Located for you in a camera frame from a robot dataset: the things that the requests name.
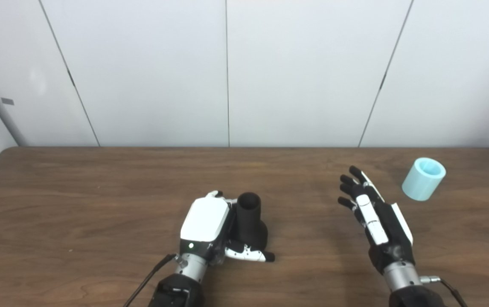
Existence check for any black funnel-shaped nozzle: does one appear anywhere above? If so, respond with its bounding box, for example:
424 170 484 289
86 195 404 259
227 192 269 252

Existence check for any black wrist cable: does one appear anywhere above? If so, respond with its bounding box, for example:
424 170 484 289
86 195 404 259
419 275 469 307
123 254 179 307

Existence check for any light-blue cylindrical hose piece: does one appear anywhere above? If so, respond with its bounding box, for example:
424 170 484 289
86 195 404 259
402 157 447 201

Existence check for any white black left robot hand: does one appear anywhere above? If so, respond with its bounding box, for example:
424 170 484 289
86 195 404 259
179 190 276 267

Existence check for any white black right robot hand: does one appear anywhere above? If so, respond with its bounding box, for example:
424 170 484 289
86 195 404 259
338 165 416 275

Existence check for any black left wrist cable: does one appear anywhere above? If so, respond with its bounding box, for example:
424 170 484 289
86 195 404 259
123 254 179 307

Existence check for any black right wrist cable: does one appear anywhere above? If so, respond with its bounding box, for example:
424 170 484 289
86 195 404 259
419 275 469 307

